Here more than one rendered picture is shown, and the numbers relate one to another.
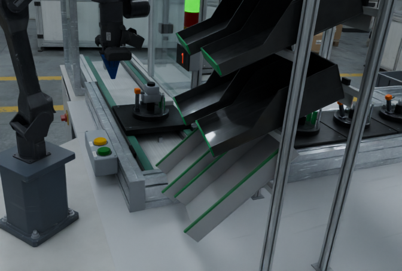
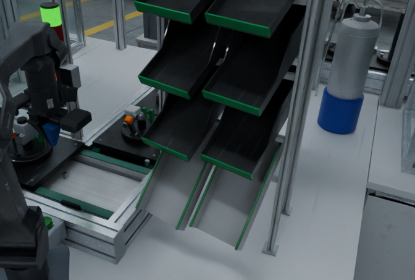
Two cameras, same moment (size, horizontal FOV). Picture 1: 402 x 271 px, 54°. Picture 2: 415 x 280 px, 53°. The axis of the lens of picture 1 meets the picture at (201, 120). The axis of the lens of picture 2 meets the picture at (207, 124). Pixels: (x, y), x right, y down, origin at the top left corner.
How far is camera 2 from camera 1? 0.63 m
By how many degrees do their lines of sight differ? 40
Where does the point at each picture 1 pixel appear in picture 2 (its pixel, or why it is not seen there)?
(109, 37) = (52, 104)
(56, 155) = (55, 262)
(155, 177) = (128, 218)
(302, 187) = not seen: hidden behind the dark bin
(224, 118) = (216, 140)
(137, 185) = (118, 236)
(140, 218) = (131, 263)
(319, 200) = not seen: hidden behind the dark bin
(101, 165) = (53, 238)
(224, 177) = (222, 186)
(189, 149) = (158, 176)
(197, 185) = (202, 206)
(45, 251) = not seen: outside the picture
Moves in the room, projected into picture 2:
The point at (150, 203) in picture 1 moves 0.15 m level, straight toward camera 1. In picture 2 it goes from (128, 243) to (167, 273)
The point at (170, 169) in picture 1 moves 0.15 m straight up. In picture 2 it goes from (146, 203) to (144, 156)
